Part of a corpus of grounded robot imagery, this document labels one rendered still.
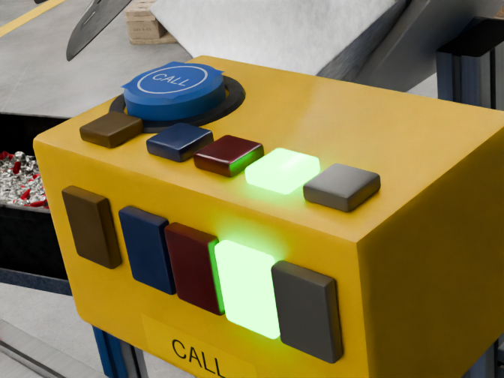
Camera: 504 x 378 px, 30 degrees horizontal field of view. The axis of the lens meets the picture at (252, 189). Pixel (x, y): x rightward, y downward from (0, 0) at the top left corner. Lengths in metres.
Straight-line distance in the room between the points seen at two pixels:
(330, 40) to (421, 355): 0.42
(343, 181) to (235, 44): 0.44
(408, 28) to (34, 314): 1.65
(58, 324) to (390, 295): 1.95
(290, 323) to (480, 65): 0.57
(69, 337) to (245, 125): 1.83
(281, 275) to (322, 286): 0.02
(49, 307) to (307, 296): 2.01
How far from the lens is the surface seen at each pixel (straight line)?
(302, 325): 0.29
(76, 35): 0.87
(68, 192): 0.36
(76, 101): 3.45
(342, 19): 0.72
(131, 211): 0.34
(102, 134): 0.35
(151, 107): 0.36
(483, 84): 0.85
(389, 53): 0.78
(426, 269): 0.31
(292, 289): 0.29
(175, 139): 0.33
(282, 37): 0.72
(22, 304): 2.33
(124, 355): 0.90
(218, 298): 0.32
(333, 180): 0.29
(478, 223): 0.33
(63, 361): 0.61
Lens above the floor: 1.21
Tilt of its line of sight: 28 degrees down
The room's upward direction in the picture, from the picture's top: 9 degrees counter-clockwise
